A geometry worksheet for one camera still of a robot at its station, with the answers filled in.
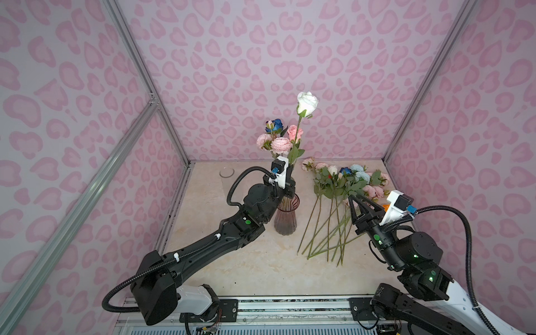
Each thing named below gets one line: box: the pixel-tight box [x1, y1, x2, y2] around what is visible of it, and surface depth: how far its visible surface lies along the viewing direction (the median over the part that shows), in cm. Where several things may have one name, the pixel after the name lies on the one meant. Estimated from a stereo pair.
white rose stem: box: [288, 91, 319, 168], surface depth 52 cm
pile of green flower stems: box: [296, 166, 382, 268], surface depth 97 cm
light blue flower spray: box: [350, 164, 371, 184], surface depth 106 cm
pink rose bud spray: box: [301, 156, 329, 173], surface depth 116 cm
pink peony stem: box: [256, 133, 293, 158], surface depth 73 cm
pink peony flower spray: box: [362, 168, 391, 204], surface depth 108 cm
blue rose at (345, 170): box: [339, 166, 352, 176], surface depth 112 cm
